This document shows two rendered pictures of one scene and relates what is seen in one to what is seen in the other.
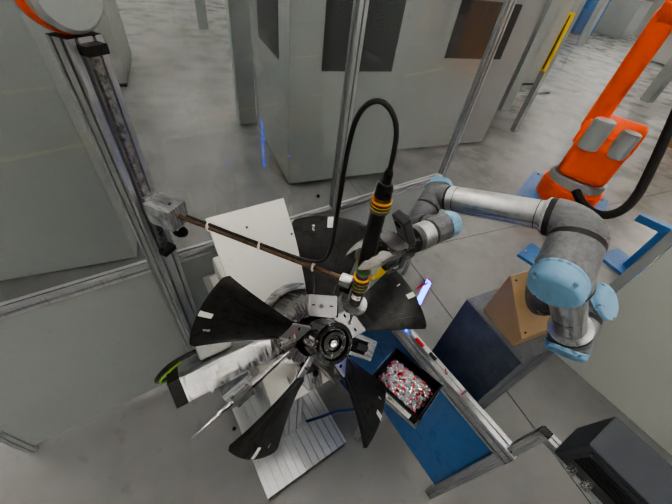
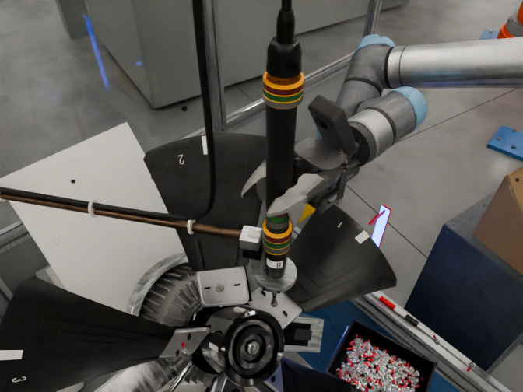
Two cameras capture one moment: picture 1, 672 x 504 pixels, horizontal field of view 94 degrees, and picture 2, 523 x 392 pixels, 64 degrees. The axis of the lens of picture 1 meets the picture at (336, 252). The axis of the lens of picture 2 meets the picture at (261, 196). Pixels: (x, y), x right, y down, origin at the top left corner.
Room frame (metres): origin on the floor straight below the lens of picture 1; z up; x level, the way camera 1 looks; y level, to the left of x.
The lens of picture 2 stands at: (0.14, -0.03, 1.86)
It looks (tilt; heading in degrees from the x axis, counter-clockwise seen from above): 45 degrees down; 357
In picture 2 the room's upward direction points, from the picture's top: straight up
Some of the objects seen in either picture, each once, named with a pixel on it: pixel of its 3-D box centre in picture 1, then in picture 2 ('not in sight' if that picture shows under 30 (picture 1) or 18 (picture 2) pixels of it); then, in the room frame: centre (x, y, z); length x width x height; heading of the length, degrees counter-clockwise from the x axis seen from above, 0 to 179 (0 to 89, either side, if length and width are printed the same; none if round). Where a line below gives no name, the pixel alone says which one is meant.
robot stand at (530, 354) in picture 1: (468, 371); (462, 325); (0.81, -0.78, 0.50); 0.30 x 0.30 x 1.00; 31
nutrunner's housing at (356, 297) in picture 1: (367, 254); (279, 187); (0.54, -0.08, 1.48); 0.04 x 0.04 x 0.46
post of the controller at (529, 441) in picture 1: (528, 441); not in sight; (0.36, -0.69, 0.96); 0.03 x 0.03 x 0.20; 40
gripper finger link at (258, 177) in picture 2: (360, 252); (265, 185); (0.56, -0.06, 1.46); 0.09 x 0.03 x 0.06; 120
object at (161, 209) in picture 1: (165, 211); not in sight; (0.71, 0.53, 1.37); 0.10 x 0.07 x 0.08; 75
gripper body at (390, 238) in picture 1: (398, 247); (329, 163); (0.61, -0.16, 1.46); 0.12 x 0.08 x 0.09; 130
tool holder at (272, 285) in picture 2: (353, 293); (269, 257); (0.54, -0.07, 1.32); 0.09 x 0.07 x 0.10; 74
